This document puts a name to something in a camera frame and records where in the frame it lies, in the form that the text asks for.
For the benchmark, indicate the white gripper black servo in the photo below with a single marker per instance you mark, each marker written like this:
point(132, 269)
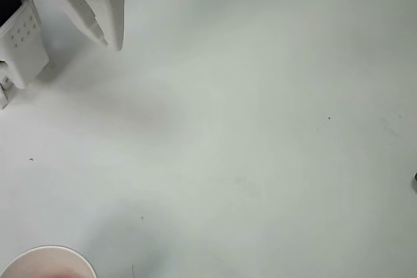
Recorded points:
point(109, 1)

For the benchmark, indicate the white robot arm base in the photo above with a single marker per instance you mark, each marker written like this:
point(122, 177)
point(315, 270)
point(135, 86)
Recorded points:
point(23, 50)

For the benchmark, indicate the white paper cup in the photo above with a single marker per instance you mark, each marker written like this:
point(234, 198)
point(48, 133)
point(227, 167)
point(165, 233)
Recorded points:
point(29, 261)

